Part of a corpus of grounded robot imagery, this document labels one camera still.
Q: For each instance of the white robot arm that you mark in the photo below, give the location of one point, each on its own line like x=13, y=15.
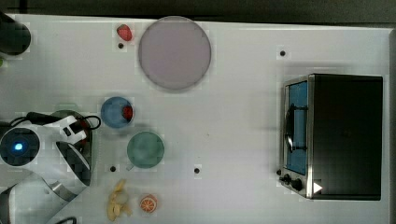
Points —
x=51, y=148

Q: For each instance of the green cup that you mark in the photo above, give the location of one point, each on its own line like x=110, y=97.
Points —
x=145, y=150

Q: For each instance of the large grey round plate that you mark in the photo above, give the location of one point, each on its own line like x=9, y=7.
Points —
x=174, y=53

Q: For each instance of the small red item in cup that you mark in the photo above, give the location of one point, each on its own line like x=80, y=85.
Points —
x=127, y=112

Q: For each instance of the blue cup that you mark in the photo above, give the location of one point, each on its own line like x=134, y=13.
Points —
x=111, y=112

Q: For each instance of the plush orange slice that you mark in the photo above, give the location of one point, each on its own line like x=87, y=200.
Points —
x=148, y=204

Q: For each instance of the red plush strawberry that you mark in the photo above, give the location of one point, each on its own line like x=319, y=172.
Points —
x=124, y=32

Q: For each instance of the peeled plush banana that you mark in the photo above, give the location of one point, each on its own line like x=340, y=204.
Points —
x=118, y=202

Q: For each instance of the black toaster oven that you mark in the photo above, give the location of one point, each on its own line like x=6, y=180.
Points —
x=332, y=137

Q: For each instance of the black cylinder post upper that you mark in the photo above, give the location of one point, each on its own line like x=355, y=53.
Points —
x=15, y=37

